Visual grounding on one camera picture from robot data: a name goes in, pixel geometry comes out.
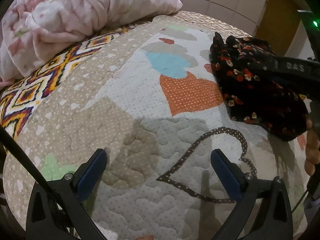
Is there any geometric patterned bedsheet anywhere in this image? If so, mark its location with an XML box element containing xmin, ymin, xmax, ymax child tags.
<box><xmin>0</xmin><ymin>11</ymin><xmax>253</xmax><ymax>140</ymax></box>

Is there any pink fleece blanket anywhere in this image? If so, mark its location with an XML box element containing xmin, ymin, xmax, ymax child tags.
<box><xmin>0</xmin><ymin>0</ymin><xmax>183</xmax><ymax>84</ymax></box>

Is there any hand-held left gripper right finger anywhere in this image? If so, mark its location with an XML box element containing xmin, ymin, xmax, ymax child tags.
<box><xmin>210</xmin><ymin>149</ymin><xmax>293</xmax><ymax>240</ymax></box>

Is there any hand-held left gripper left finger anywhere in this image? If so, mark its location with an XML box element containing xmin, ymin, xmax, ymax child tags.
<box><xmin>25</xmin><ymin>148</ymin><xmax>108</xmax><ymax>240</ymax></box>

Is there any black floral garment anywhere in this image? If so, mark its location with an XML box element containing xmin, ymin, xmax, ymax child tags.
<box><xmin>209</xmin><ymin>32</ymin><xmax>309</xmax><ymax>142</ymax></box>

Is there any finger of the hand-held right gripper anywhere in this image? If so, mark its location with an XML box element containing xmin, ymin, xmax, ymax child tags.
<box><xmin>260</xmin><ymin>57</ymin><xmax>277</xmax><ymax>75</ymax></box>

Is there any person's right hand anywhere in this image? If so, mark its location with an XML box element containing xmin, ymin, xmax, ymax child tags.
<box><xmin>304</xmin><ymin>117</ymin><xmax>320</xmax><ymax>177</ymax></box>

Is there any patchwork quilt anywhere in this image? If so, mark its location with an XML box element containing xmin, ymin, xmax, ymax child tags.
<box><xmin>2</xmin><ymin>15</ymin><xmax>310</xmax><ymax>240</ymax></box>

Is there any wooden door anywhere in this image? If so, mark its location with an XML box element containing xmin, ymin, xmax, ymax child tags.
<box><xmin>254</xmin><ymin>0</ymin><xmax>304</xmax><ymax>55</ymax></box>

